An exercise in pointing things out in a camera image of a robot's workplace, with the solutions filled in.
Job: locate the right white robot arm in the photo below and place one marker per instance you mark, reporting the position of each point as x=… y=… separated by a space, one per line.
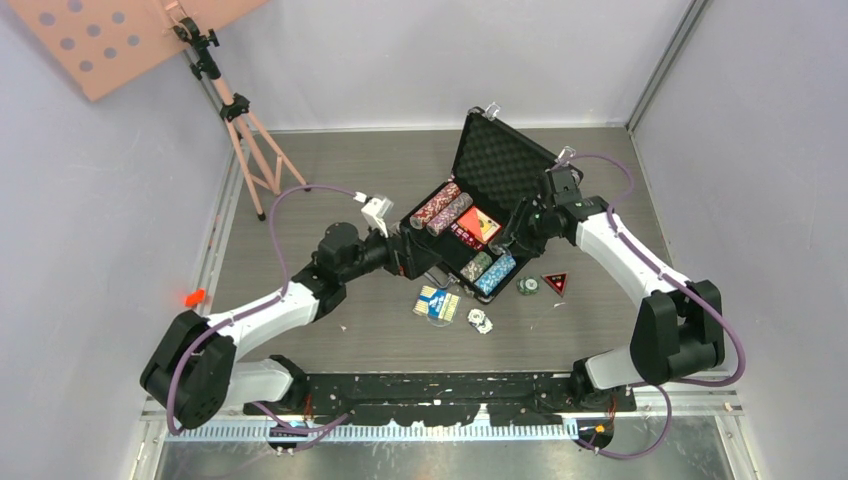
x=676 y=332

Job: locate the blue playing card deck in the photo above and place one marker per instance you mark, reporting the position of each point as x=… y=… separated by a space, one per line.
x=438 y=306

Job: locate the orange clip on rail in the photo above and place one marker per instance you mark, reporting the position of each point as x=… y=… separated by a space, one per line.
x=195 y=298

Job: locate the dark green chip pile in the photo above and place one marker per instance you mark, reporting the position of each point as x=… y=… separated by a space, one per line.
x=527 y=286

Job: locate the black poker chip case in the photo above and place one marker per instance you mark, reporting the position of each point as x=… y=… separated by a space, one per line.
x=498 y=166

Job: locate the red playing card deck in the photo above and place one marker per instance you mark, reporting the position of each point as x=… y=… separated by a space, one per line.
x=478 y=224

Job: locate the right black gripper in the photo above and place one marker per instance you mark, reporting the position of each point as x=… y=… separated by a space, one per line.
x=523 y=243

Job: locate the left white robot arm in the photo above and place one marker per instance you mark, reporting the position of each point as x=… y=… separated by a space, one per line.
x=197 y=367

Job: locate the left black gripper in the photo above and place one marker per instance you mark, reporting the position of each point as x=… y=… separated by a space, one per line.
x=410 y=259

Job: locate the pink music stand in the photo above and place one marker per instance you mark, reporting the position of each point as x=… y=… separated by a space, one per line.
x=103 y=45

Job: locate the red triangle all-in button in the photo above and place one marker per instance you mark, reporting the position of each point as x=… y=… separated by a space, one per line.
x=557 y=282

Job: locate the blue white chip pair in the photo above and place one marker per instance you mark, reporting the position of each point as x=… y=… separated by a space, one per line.
x=478 y=320

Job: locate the red poker chip stack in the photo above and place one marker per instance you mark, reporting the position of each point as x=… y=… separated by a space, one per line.
x=426 y=213

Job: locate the light blue chip stack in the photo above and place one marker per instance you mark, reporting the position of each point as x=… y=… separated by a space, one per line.
x=495 y=274

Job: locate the grey camo chip stack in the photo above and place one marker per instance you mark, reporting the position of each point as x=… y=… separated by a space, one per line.
x=477 y=266

